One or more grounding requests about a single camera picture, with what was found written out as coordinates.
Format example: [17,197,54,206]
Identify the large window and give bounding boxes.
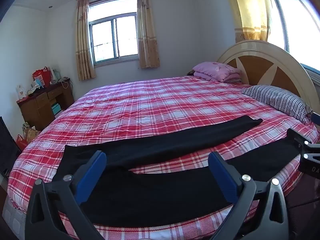
[265,0,320,73]

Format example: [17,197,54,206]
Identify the bed with red plaid sheet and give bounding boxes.
[2,76,320,240]

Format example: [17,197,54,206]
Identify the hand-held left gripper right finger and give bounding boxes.
[208,151,290,240]

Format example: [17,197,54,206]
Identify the striped pillow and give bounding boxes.
[242,85,313,124]

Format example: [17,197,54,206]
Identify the patterned paper bag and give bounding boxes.
[22,122,40,143]

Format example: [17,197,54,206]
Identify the red gift bag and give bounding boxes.
[32,66,52,88]

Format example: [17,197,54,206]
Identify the wooden desk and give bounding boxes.
[16,78,75,132]

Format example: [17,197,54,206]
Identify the black pants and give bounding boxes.
[54,115,304,228]

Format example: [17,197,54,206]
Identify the black television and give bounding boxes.
[0,116,22,178]

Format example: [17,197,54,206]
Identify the red shopping bag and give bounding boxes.
[16,134,28,152]

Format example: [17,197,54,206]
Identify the yellow curtain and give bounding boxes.
[225,0,273,43]

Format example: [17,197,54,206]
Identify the round wooden headboard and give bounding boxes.
[217,40,318,113]

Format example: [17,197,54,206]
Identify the beige patterned curtain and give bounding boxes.
[136,0,160,69]
[76,0,96,81]

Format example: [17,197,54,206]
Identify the pink folded blanket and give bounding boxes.
[192,62,242,83]

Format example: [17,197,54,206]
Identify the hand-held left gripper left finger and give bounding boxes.
[24,150,107,240]

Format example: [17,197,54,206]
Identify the sliding window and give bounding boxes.
[89,1,139,64]

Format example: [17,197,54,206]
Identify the white printed bag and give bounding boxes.
[16,84,27,99]

